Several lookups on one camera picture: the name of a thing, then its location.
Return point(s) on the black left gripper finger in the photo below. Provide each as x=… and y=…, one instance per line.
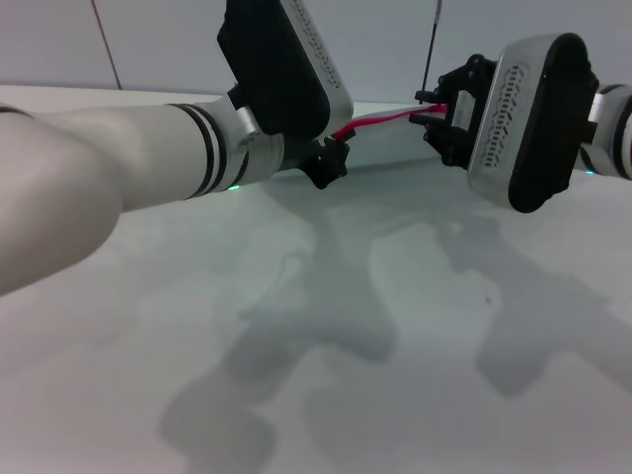
x=336, y=160

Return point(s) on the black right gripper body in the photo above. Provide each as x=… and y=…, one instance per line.
x=459, y=143

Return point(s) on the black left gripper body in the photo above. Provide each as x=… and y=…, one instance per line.
x=311, y=170

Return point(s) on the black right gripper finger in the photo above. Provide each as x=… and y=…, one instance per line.
x=427, y=120
x=430, y=96

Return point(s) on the clear document bag red zip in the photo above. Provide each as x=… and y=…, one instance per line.
x=390, y=143

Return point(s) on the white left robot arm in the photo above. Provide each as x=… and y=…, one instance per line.
x=99, y=168

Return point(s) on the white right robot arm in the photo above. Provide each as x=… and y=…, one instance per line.
x=614, y=133

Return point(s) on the left wrist camera housing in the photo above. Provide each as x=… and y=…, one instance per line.
x=281, y=69

